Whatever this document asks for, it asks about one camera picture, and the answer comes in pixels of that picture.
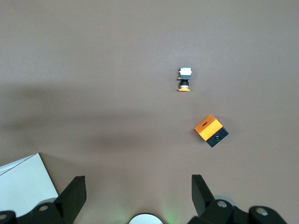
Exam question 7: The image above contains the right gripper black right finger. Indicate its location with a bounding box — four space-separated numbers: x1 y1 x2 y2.
189 174 235 224

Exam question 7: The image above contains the orange and black button housing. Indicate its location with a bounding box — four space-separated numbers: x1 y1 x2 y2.
194 114 229 148

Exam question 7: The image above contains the brown table mat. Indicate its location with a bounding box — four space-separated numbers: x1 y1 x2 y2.
0 0 299 224

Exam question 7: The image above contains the orange push button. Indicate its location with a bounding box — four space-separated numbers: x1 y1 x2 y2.
177 66 192 92

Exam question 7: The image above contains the white drawer cabinet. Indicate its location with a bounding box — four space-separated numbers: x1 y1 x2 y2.
0 153 59 217

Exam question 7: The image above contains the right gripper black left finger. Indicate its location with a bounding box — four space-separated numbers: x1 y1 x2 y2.
17 176 87 224

